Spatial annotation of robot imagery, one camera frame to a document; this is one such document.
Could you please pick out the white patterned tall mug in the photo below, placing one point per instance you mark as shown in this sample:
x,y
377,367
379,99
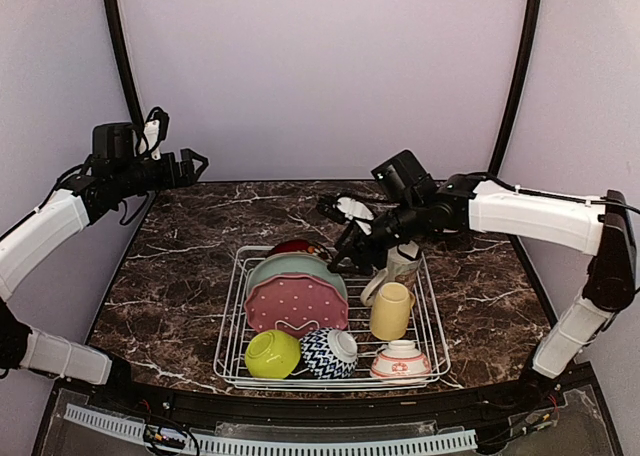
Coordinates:
x,y
402,265

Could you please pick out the blue white zigzag bowl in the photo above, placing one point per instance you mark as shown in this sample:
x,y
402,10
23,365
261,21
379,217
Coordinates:
x,y
329,354

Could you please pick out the red floral plate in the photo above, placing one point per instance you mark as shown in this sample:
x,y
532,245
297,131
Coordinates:
x,y
295,247

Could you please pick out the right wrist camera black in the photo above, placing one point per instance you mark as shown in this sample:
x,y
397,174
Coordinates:
x,y
404,180

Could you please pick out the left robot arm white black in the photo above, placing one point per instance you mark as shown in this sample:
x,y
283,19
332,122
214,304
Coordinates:
x,y
79,201

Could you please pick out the black front rail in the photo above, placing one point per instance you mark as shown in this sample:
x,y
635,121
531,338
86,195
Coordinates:
x,y
496,422

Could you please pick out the white wire dish rack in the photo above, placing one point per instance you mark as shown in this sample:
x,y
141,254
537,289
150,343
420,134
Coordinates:
x,y
425,330

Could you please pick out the lime green bowl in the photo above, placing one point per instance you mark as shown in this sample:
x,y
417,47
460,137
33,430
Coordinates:
x,y
272,354

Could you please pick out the white slotted cable duct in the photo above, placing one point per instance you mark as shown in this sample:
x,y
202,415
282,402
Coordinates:
x,y
244,439

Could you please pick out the white red patterned bowl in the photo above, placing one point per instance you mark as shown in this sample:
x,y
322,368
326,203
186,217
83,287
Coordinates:
x,y
400,361

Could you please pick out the light green plate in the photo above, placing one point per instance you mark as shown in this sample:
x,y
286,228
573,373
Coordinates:
x,y
264,271

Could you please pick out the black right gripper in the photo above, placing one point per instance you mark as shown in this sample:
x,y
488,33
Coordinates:
x,y
356,248

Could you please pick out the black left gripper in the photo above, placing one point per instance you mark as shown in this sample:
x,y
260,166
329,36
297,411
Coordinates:
x,y
188,177

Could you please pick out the yellow mug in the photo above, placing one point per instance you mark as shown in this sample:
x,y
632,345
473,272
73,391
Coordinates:
x,y
391,310

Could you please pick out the left black frame post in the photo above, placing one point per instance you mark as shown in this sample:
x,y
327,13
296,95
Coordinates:
x,y
121,57

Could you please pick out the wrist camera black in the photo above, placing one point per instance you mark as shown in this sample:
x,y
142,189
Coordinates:
x,y
113,141
404,180

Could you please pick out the pink polka dot plate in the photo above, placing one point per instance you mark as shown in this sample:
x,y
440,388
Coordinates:
x,y
296,304

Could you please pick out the right black frame post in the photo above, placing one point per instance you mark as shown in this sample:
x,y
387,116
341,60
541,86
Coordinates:
x,y
518,79

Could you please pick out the black frame post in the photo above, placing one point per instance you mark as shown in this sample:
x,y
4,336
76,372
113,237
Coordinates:
x,y
121,57
518,79

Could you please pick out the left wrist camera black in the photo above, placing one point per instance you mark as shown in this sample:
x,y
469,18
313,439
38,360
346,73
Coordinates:
x,y
113,141

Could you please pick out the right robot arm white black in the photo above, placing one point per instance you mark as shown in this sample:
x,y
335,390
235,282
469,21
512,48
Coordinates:
x,y
596,226

